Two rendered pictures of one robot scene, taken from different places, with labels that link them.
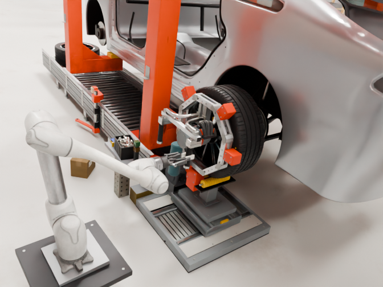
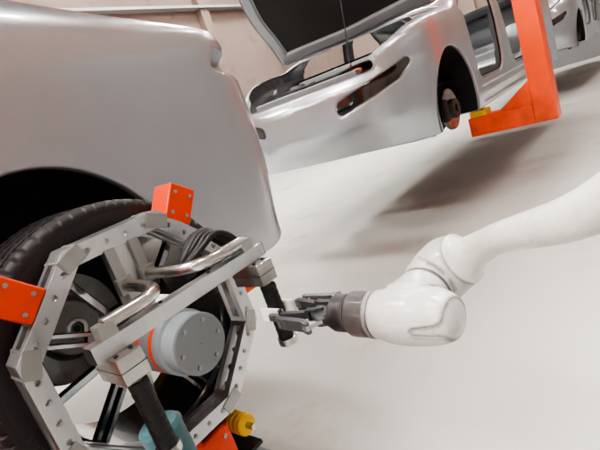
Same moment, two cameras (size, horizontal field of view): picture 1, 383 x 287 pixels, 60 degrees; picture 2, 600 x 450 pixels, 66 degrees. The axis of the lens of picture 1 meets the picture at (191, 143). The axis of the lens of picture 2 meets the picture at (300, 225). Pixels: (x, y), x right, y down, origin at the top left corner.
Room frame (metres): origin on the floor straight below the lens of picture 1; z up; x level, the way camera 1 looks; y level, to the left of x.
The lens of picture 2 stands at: (1.83, 0.98, 1.22)
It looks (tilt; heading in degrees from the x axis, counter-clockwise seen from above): 13 degrees down; 262
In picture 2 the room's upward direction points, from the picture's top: 19 degrees counter-clockwise
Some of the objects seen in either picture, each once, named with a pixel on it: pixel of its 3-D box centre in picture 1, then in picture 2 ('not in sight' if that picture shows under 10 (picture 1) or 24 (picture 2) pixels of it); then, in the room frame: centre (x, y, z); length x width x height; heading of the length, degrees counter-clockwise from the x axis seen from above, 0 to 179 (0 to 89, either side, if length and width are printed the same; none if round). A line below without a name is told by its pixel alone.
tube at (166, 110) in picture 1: (183, 107); (109, 287); (2.09, 0.09, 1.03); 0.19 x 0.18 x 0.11; 130
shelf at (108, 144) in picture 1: (124, 154); not in sight; (2.35, 0.54, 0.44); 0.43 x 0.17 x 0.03; 40
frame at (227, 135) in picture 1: (202, 135); (154, 337); (2.09, -0.06, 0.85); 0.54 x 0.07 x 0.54; 40
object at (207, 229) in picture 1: (205, 206); not in sight; (2.20, -0.19, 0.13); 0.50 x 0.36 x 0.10; 40
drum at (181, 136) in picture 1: (194, 136); (172, 339); (2.04, -0.01, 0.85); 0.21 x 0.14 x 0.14; 130
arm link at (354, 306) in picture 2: (155, 164); (364, 313); (1.66, 0.19, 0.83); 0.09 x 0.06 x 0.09; 40
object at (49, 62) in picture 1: (80, 68); not in sight; (5.01, 1.90, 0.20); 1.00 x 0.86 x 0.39; 40
